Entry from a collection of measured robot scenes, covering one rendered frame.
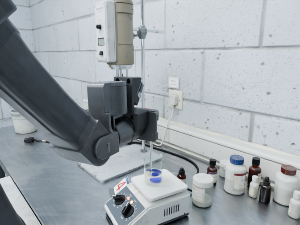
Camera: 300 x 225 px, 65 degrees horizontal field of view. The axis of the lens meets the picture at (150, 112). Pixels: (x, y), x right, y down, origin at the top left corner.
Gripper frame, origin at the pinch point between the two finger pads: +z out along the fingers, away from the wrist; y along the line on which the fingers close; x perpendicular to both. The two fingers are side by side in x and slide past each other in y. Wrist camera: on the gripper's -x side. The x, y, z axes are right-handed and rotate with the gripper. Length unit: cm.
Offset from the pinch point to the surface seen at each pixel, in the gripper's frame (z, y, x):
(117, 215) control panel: -8.8, 4.8, 24.3
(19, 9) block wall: 118, 204, -63
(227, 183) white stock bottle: 19.6, -17.8, 23.1
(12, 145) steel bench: 17, 82, 27
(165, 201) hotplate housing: -2.7, -5.6, 20.7
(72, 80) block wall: 96, 118, 2
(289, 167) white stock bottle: 22.6, -33.8, 15.3
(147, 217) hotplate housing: -7.3, -2.8, 23.2
